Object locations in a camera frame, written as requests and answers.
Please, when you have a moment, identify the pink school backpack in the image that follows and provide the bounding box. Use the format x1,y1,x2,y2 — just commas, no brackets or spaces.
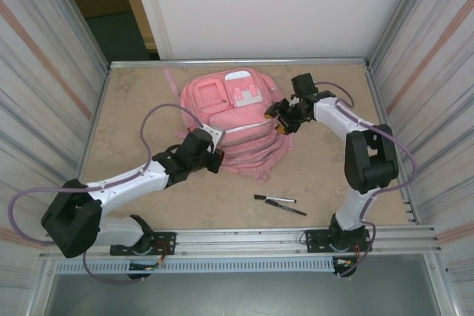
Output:
162,67,296,183

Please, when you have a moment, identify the black marker with white label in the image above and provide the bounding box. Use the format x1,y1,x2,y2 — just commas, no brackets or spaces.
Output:
253,193,298,205

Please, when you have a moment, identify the thin black pen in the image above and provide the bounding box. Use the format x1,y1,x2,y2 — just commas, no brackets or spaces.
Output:
264,199,307,217

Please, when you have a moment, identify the short aluminium frame rail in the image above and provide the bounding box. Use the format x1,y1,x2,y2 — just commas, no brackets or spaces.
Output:
109,57,371,69

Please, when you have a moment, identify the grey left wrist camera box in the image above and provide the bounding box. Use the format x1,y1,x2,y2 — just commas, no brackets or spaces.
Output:
199,127,226,145

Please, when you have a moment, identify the long aluminium side rail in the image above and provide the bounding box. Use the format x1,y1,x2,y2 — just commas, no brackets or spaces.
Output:
64,64,112,230
364,60,419,224

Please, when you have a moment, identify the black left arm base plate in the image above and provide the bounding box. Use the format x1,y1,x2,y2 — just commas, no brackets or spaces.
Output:
110,231,177,257

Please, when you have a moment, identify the wide aluminium rail with arm bases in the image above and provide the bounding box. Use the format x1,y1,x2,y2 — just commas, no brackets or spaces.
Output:
39,225,444,258

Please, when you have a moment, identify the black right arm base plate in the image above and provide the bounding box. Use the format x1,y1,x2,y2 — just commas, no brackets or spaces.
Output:
303,229,371,254

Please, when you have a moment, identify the slotted grey cable duct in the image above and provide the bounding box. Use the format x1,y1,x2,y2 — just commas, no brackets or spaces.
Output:
53,258,336,275

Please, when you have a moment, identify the small wired circuit board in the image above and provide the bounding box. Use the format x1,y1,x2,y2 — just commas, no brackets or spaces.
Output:
127,260,166,280
333,256,358,278

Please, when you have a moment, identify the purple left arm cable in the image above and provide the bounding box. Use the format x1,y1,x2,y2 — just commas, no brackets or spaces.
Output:
7,103,204,286

